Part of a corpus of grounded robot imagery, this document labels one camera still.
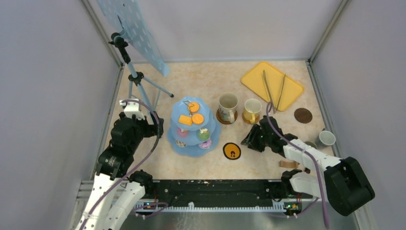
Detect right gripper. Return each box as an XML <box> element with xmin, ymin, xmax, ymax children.
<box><xmin>241</xmin><ymin>123</ymin><xmax>271</xmax><ymax>152</ymax></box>

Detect light brown round coaster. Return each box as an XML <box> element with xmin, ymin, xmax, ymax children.
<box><xmin>242</xmin><ymin>113</ymin><xmax>260</xmax><ymax>125</ymax></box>

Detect metal serving tongs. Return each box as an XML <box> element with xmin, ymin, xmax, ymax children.
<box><xmin>262</xmin><ymin>69</ymin><xmax>287</xmax><ymax>114</ymax></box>

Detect yellow ceramic mug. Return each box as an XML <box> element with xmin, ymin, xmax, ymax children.
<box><xmin>243</xmin><ymin>98</ymin><xmax>262</xmax><ymax>114</ymax></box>

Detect white sprinkled donut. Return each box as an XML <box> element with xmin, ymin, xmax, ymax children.
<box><xmin>175</xmin><ymin>140</ymin><xmax>187</xmax><ymax>148</ymax></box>

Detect orange smiley coaster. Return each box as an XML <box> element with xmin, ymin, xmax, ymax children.
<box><xmin>223</xmin><ymin>142</ymin><xmax>241</xmax><ymax>160</ymax></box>

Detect square orange biscuit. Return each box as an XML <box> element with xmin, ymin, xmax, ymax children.
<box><xmin>178</xmin><ymin>115</ymin><xmax>193</xmax><ymax>126</ymax></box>

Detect dark brown round coaster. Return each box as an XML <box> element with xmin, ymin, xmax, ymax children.
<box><xmin>216</xmin><ymin>108</ymin><xmax>238</xmax><ymax>125</ymax></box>

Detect beige ceramic mug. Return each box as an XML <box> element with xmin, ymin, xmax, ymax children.
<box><xmin>219</xmin><ymin>93</ymin><xmax>238</xmax><ymax>111</ymax></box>

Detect orange round biscuit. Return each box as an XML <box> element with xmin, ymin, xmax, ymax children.
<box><xmin>187</xmin><ymin>102</ymin><xmax>200</xmax><ymax>113</ymax></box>
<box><xmin>192</xmin><ymin>113</ymin><xmax>204</xmax><ymax>125</ymax></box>

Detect pink frosted donut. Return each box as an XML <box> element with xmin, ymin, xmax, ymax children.
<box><xmin>198</xmin><ymin>139</ymin><xmax>212</xmax><ymax>150</ymax></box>

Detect green cupcake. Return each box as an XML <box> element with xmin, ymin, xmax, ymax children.
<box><xmin>197</xmin><ymin>127</ymin><xmax>211</xmax><ymax>141</ymax></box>

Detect grey ceramic cup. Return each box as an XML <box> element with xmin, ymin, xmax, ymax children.
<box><xmin>315</xmin><ymin>130</ymin><xmax>336</xmax><ymax>149</ymax></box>

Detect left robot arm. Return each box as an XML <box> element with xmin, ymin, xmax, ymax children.
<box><xmin>76</xmin><ymin>99</ymin><xmax>164</xmax><ymax>230</ymax></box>

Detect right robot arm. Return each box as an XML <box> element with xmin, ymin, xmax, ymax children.
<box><xmin>241</xmin><ymin>116</ymin><xmax>375</xmax><ymax>216</ymax></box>

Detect small wooden block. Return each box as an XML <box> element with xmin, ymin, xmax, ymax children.
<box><xmin>279</xmin><ymin>161</ymin><xmax>299</xmax><ymax>169</ymax></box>

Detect blue three-tier cake stand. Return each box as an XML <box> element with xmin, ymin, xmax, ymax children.
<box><xmin>167</xmin><ymin>96</ymin><xmax>221</xmax><ymax>157</ymax></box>

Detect blue tripod stand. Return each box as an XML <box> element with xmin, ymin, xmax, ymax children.
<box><xmin>109</xmin><ymin>33</ymin><xmax>174</xmax><ymax>109</ymax></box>

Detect yellow serving tray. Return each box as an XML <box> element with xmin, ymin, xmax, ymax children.
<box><xmin>241</xmin><ymin>61</ymin><xmax>304</xmax><ymax>112</ymax></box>

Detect blue perforated board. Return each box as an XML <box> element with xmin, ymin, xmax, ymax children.
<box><xmin>97</xmin><ymin>0</ymin><xmax>169</xmax><ymax>77</ymax></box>

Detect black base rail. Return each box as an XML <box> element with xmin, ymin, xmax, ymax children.
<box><xmin>144</xmin><ymin>179</ymin><xmax>311</xmax><ymax>208</ymax></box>

